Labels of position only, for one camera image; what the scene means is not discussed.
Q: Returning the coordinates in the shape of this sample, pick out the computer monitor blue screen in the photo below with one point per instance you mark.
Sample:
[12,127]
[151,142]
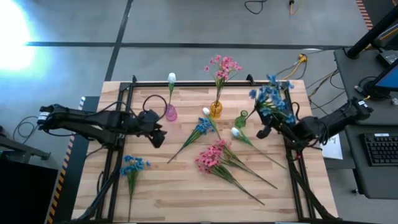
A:
[390,79]

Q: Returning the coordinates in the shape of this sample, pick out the blue artificial flower bunch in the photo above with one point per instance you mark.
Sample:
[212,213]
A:
[203,126]
[133,163]
[270,96]

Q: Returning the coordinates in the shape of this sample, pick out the green glass vase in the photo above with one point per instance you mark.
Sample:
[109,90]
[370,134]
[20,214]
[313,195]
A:
[240,122]

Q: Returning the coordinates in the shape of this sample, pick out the black platform with hazard stripes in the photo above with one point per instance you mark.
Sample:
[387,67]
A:
[70,186]

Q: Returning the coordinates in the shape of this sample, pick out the pink ribbed glass vase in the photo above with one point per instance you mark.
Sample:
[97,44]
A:
[170,112]

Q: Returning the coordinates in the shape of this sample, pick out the black aluminium table frame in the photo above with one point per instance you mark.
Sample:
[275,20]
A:
[192,84]

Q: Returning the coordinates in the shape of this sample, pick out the grey desk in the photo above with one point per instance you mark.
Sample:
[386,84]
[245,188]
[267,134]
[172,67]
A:
[376,183]
[351,93]

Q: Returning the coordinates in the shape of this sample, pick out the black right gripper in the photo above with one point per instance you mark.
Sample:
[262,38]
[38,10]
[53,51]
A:
[281,128]

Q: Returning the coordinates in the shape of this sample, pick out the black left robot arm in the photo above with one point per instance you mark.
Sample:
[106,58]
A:
[93,123]

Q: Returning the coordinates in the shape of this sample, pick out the black monitor base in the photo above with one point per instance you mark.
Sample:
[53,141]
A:
[374,91]

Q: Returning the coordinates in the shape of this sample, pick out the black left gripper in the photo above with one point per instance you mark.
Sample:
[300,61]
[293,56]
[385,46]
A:
[149,121]

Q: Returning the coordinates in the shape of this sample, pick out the yellow glass vase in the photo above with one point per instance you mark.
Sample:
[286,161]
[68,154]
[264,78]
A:
[216,109]

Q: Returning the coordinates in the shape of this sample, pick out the grey stand leg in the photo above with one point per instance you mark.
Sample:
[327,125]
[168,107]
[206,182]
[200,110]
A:
[21,151]

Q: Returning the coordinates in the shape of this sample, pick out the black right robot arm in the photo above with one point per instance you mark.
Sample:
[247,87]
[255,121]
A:
[335,123]

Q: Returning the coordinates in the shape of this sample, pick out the white paper sheet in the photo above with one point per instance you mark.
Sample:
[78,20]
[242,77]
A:
[334,149]

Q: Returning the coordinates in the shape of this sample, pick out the black keyboard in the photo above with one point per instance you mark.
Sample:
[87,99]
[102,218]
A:
[382,151]

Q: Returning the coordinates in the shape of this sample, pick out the white artificial tulip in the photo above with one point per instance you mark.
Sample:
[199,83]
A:
[206,111]
[171,77]
[234,132]

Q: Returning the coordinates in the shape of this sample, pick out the black cabinet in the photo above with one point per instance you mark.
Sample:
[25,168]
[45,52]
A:
[25,193]

